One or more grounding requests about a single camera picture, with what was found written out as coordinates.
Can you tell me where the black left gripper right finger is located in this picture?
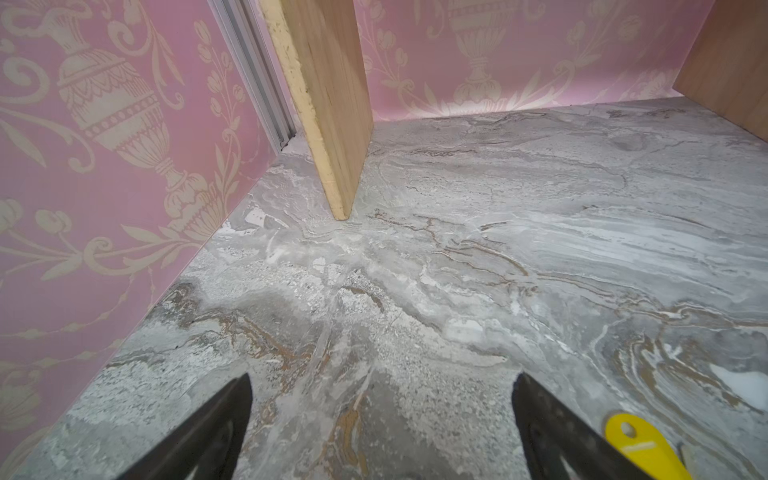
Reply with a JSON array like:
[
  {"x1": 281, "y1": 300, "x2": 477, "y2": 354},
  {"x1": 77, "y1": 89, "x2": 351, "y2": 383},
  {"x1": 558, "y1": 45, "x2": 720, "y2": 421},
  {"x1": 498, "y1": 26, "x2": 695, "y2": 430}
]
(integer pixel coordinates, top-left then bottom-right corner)
[{"x1": 511, "y1": 372, "x2": 649, "y2": 480}]

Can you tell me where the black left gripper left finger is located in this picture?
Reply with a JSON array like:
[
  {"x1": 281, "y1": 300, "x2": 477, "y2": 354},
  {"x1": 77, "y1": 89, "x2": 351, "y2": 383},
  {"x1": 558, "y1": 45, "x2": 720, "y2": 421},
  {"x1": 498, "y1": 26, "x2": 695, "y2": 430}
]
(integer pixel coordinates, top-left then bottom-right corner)
[{"x1": 120, "y1": 374, "x2": 253, "y2": 479}]

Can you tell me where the yellow key tag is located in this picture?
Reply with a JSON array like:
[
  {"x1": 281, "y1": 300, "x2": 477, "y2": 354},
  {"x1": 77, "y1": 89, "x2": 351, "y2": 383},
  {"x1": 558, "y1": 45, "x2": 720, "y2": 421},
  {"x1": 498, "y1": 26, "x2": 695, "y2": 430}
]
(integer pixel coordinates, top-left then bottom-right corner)
[{"x1": 604, "y1": 413, "x2": 693, "y2": 480}]

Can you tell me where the wooden two-tier shelf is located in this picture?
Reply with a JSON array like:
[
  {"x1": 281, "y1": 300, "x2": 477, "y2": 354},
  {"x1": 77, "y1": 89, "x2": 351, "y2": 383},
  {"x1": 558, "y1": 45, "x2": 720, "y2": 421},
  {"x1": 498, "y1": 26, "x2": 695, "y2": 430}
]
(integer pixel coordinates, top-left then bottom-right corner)
[{"x1": 261, "y1": 1, "x2": 767, "y2": 220}]

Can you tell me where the aluminium corner post left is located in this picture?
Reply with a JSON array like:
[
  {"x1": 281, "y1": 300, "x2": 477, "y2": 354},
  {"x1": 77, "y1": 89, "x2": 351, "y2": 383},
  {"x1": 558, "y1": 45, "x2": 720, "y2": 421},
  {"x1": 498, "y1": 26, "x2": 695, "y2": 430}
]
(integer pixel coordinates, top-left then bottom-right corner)
[{"x1": 209, "y1": 0, "x2": 297, "y2": 153}]

